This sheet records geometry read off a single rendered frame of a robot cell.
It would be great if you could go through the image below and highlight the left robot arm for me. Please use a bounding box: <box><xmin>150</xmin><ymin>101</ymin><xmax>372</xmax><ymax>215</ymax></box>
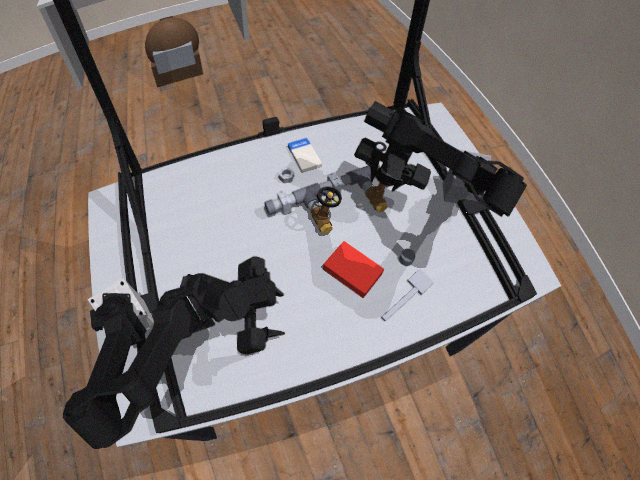
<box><xmin>364</xmin><ymin>101</ymin><xmax>527</xmax><ymax>216</ymax></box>

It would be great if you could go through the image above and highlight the red block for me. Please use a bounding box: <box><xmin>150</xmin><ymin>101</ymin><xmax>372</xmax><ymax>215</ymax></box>
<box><xmin>323</xmin><ymin>241</ymin><xmax>384</xmax><ymax>298</ymax></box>

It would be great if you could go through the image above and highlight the dark grey hex nut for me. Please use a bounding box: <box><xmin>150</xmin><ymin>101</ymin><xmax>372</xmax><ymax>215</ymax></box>
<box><xmin>279</xmin><ymin>168</ymin><xmax>294</xmax><ymax>183</ymax></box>

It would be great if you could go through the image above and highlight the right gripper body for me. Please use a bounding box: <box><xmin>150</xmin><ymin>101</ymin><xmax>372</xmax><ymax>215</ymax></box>
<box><xmin>237</xmin><ymin>256</ymin><xmax>266</xmax><ymax>354</ymax></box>

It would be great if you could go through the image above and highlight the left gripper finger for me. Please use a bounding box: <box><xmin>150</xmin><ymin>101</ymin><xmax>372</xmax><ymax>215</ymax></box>
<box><xmin>365</xmin><ymin>161</ymin><xmax>380</xmax><ymax>182</ymax></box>
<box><xmin>391</xmin><ymin>180</ymin><xmax>412</xmax><ymax>192</ymax></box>

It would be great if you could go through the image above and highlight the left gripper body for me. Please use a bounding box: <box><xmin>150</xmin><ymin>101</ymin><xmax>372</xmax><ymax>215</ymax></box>
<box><xmin>354</xmin><ymin>138</ymin><xmax>431</xmax><ymax>190</ymax></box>

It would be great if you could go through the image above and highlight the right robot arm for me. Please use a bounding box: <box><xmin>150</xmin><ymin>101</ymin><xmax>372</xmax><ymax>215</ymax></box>
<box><xmin>63</xmin><ymin>265</ymin><xmax>276</xmax><ymax>449</ymax></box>

